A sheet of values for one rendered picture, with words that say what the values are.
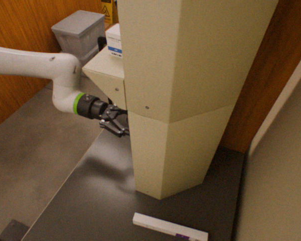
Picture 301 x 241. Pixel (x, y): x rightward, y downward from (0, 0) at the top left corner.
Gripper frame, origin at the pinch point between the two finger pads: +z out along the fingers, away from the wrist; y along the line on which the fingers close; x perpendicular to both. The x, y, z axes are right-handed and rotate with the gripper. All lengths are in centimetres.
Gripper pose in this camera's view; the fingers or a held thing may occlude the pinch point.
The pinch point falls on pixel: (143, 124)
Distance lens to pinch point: 79.2
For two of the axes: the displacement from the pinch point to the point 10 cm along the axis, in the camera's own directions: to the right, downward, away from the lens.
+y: 4.0, -6.9, 6.1
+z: 9.2, 3.0, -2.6
